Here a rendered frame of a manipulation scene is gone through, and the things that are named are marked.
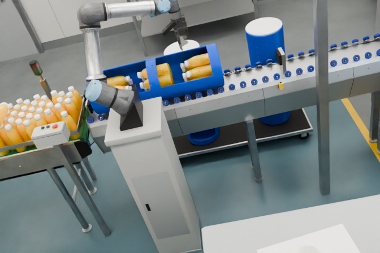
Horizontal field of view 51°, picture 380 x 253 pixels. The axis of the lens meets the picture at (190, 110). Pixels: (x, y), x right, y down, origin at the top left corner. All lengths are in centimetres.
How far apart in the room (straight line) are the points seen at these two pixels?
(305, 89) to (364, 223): 162
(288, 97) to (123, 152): 118
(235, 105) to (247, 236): 157
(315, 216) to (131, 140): 122
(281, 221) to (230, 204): 195
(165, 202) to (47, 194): 161
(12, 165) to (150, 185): 101
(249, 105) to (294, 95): 31
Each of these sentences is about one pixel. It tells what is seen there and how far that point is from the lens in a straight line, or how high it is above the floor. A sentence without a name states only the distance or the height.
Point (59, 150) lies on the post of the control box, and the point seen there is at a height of 93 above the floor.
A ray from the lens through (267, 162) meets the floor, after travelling 345.
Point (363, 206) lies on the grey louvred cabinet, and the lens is 132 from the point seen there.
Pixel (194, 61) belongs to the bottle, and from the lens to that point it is 261.
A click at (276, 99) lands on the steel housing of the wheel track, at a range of 278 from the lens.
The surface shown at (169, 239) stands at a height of 18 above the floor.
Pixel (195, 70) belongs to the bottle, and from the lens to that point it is 260.
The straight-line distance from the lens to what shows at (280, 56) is 270.
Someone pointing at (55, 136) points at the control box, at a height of 107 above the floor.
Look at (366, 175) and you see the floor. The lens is 335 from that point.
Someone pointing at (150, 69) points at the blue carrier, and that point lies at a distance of 258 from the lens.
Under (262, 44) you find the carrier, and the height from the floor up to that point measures 96.
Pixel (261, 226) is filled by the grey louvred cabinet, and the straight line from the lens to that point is 127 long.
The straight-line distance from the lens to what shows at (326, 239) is 115.
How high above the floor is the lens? 248
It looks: 37 degrees down
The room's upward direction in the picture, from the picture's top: 16 degrees counter-clockwise
